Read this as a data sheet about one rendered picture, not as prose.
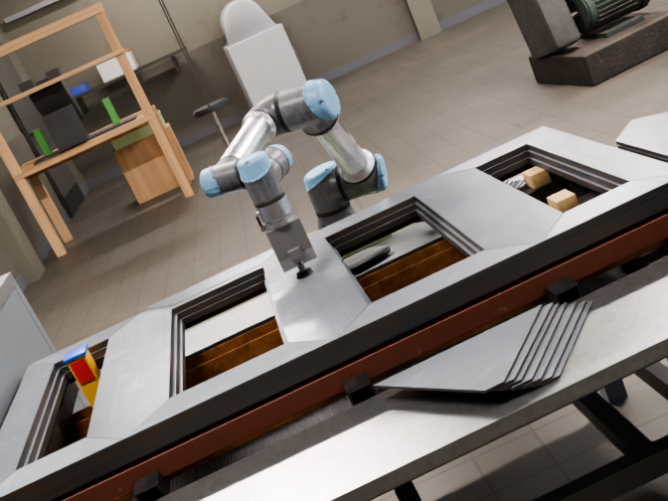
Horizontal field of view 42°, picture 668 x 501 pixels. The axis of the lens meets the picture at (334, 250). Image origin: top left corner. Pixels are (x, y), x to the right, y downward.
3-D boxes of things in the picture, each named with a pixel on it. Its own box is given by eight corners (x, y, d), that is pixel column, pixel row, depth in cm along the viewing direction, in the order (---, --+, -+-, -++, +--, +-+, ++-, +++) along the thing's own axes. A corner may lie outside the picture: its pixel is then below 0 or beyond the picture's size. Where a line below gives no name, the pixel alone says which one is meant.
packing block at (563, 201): (581, 208, 200) (576, 193, 199) (562, 217, 200) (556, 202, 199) (570, 203, 206) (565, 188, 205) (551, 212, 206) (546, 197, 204)
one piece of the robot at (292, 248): (257, 223, 190) (287, 286, 195) (294, 206, 190) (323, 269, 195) (253, 214, 199) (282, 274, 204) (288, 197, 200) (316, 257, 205)
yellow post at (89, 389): (120, 417, 223) (85, 356, 218) (102, 425, 223) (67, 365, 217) (122, 410, 228) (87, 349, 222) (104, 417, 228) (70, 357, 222)
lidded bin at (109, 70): (140, 67, 1116) (130, 47, 1107) (137, 69, 1078) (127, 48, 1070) (106, 82, 1115) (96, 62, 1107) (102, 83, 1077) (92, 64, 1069)
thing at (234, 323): (582, 181, 252) (579, 172, 251) (175, 372, 246) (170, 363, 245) (553, 169, 271) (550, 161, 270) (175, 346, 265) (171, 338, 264)
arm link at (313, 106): (348, 175, 281) (272, 83, 236) (392, 163, 276) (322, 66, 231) (351, 208, 276) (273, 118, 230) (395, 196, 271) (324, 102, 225)
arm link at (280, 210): (287, 197, 192) (254, 212, 191) (296, 215, 193) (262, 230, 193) (283, 190, 199) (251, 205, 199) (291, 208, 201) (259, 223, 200)
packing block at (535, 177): (552, 182, 224) (547, 168, 223) (535, 190, 224) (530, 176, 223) (543, 177, 230) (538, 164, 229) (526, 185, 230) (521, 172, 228)
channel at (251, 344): (610, 192, 229) (605, 175, 227) (35, 463, 221) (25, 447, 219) (596, 186, 236) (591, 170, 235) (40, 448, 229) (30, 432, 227)
